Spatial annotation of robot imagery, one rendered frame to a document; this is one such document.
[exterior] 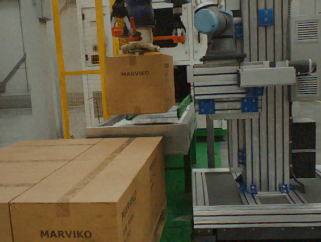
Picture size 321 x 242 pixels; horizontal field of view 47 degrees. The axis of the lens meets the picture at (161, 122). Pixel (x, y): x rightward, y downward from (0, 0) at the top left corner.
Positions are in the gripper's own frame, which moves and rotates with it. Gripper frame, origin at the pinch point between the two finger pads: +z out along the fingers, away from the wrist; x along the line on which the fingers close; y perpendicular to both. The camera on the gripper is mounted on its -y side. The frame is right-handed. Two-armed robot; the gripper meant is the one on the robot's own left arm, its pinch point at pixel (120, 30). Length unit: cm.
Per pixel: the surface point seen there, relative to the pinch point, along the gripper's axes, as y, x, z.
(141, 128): 26, -3, 62
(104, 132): 26, 23, 64
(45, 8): 97, 91, -34
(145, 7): 52, -6, -21
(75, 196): -95, -3, 67
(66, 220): -100, -1, 74
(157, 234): -15, -18, 119
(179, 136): 26, -29, 69
